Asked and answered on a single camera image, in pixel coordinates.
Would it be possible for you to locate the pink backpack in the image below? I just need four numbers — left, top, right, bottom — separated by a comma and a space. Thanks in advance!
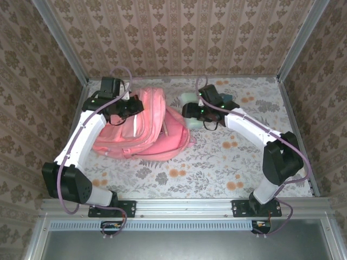
92, 87, 196, 163

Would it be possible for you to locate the right black mount plate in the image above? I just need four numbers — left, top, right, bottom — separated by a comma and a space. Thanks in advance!
232, 199, 282, 218

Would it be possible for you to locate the aluminium frame post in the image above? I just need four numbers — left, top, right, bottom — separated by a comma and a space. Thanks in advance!
276, 0, 331, 82
31, 0, 90, 86

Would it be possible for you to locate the left black mount plate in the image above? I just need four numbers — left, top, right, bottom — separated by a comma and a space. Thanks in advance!
88, 200, 136, 218

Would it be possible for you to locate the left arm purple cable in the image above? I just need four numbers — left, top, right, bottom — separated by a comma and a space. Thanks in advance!
56, 67, 133, 239

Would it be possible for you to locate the black mount plate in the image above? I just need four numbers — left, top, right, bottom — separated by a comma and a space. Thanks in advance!
88, 200, 136, 218
232, 199, 282, 218

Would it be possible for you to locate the slotted grey cable duct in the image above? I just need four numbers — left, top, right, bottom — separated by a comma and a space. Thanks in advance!
50, 219, 254, 231

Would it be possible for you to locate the grey metal sheet panel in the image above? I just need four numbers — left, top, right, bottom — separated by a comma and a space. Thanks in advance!
40, 219, 333, 260

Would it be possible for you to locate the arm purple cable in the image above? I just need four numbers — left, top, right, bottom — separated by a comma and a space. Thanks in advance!
56, 67, 133, 239
195, 75, 312, 239

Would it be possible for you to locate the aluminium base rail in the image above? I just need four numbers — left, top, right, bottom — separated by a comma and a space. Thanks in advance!
40, 197, 333, 218

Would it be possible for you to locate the aluminium side rail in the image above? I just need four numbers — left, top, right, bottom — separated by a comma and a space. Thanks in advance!
277, 77, 321, 198
50, 78, 91, 200

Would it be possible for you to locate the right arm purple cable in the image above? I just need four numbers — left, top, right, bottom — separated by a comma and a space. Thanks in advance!
195, 75, 312, 239

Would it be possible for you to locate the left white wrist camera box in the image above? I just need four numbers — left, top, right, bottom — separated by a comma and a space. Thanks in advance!
120, 82, 132, 100

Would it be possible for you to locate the mint green pencil case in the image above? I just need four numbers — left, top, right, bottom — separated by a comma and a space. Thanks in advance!
180, 92, 204, 130

